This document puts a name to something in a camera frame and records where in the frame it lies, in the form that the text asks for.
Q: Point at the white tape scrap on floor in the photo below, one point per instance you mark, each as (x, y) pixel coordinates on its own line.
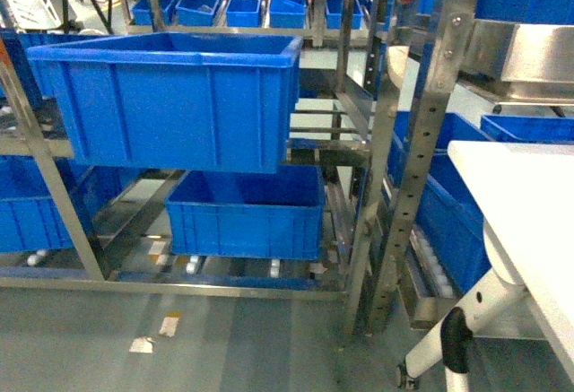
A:
(142, 345)

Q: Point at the perforated steel upright post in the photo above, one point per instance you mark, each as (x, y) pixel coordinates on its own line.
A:
(443, 52)

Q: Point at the stainless steel left shelf rack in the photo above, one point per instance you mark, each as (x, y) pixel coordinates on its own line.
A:
(139, 257)

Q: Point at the blue crate far left upper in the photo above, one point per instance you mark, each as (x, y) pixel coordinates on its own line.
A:
(34, 74)

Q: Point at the blue crate bottom layer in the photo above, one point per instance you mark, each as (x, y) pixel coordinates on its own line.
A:
(251, 215)

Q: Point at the blue bin behind table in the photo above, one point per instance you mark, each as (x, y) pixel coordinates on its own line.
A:
(528, 129)

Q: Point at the blue crate beside table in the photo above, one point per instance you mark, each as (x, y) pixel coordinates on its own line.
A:
(448, 216)

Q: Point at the blue crate far left lower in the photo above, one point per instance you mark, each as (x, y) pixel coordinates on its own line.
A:
(30, 219)

